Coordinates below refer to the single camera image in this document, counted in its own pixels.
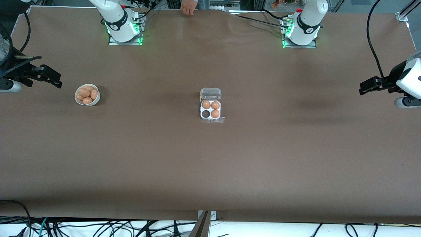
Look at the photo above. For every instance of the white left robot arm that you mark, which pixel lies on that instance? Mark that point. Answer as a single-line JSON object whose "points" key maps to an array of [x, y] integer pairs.
{"points": [[307, 23]]}

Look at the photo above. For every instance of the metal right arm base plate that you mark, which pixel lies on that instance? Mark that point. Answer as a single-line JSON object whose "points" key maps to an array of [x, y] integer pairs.
{"points": [[115, 42]]}

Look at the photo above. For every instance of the small metal bracket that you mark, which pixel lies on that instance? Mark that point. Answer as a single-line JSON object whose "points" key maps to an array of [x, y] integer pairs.
{"points": [[213, 215]]}

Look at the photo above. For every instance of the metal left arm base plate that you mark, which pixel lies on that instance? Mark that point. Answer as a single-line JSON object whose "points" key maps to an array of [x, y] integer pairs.
{"points": [[309, 46]]}

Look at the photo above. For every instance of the aluminium frame profile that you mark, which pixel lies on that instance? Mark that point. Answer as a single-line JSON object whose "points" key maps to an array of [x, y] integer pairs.
{"points": [[403, 15]]}

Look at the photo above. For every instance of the small white bowl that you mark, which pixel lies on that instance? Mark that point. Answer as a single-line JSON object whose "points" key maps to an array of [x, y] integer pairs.
{"points": [[95, 102]]}

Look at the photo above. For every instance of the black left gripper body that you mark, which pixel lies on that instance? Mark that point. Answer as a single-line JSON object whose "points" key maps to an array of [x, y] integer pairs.
{"points": [[391, 80]]}

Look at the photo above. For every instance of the bare person hand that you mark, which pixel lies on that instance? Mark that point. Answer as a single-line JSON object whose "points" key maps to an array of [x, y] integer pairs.
{"points": [[189, 8]]}

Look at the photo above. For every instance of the dark metal bar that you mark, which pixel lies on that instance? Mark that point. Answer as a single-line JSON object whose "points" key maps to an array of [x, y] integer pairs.
{"points": [[200, 228]]}

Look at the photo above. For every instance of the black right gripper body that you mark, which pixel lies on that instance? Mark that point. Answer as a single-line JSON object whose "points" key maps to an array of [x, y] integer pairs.
{"points": [[19, 73]]}

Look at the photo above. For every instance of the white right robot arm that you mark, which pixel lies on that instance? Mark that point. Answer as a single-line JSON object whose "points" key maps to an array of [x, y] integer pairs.
{"points": [[118, 19]]}

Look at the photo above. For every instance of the orange object pile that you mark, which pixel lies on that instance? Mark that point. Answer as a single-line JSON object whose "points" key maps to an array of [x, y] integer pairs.
{"points": [[277, 4]]}

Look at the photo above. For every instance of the clear tape strip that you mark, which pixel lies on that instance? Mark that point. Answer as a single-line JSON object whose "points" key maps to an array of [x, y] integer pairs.
{"points": [[221, 120]]}

